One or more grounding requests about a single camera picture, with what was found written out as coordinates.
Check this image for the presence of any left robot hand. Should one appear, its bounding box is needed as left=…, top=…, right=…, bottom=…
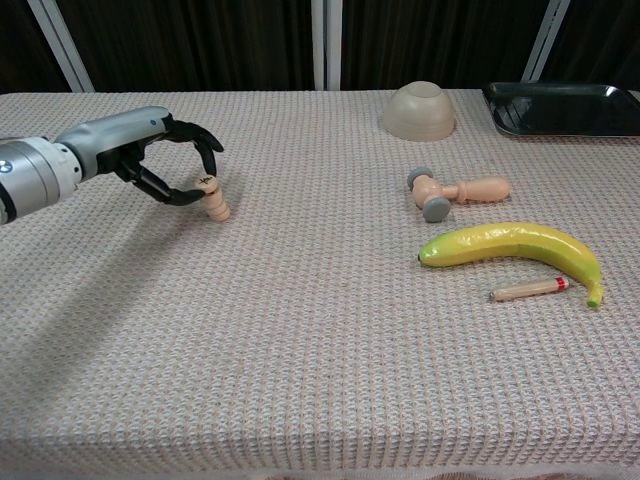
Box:
left=53, top=105, right=225, bottom=207

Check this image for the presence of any black curtain panel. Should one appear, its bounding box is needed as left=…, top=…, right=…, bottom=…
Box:
left=339, top=0, right=552, bottom=92
left=542, top=0, right=640, bottom=92
left=0, top=0, right=72, bottom=95
left=53, top=0, right=315, bottom=94

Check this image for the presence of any beige woven tablecloth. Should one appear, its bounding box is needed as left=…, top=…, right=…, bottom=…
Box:
left=0, top=88, right=640, bottom=480

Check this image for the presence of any beige upturned bowl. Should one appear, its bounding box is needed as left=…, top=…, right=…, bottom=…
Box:
left=382, top=82, right=457, bottom=144

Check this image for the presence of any wooden toy hammer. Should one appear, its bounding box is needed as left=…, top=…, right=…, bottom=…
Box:
left=406, top=167, right=512, bottom=224

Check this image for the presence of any yellow banana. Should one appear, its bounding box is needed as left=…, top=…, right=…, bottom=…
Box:
left=417, top=221, right=605, bottom=309

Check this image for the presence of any wooden stick red band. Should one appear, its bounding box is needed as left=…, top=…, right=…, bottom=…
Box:
left=489, top=276, right=570, bottom=304

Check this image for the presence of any black rectangular tray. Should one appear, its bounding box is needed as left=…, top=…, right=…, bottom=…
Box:
left=482, top=81, right=640, bottom=139

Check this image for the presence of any white frame post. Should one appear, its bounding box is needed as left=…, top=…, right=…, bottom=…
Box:
left=26, top=0, right=96, bottom=94
left=519, top=0, right=572, bottom=84
left=310, top=0, right=343, bottom=92

